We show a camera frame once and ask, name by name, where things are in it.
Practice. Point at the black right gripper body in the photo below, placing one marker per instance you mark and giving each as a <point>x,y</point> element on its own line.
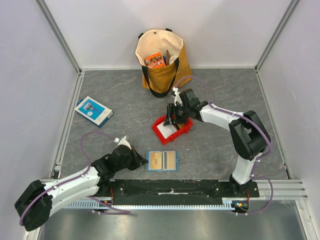
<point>171,114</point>

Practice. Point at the brown tote bag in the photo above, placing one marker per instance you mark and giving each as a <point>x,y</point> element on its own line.
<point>160,81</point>

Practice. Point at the gold credit card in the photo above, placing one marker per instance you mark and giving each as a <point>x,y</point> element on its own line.
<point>169,160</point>
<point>155,160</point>

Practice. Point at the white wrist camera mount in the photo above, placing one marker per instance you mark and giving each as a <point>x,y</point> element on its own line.
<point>122,141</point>
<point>176,95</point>

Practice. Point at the blue white razor box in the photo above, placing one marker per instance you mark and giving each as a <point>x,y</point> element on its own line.
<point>93,111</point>

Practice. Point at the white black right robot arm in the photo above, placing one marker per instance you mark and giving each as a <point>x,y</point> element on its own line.
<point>249,136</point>

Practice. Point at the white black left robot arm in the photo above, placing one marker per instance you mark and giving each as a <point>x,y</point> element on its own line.
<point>39,201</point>

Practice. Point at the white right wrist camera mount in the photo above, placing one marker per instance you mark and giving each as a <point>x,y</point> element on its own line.
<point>176,95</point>

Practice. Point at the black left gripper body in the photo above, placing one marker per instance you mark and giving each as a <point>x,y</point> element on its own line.
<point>130,163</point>

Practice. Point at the red plastic bin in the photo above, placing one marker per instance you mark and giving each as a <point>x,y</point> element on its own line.
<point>181,129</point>

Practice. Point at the aluminium frame rail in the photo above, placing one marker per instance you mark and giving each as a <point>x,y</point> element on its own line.
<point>283,189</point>

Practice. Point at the stack of white cards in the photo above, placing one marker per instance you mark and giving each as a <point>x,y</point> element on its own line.
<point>166,131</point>

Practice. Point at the orange snack packet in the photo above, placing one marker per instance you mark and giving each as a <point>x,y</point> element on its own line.
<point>155,61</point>

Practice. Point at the brown item in bag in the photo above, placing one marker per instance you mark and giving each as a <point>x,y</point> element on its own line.
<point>168,59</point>

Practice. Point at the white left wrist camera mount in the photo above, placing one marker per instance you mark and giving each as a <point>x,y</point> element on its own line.
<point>122,141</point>

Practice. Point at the blue leather card holder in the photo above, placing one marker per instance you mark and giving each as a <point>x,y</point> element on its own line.
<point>162,170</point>

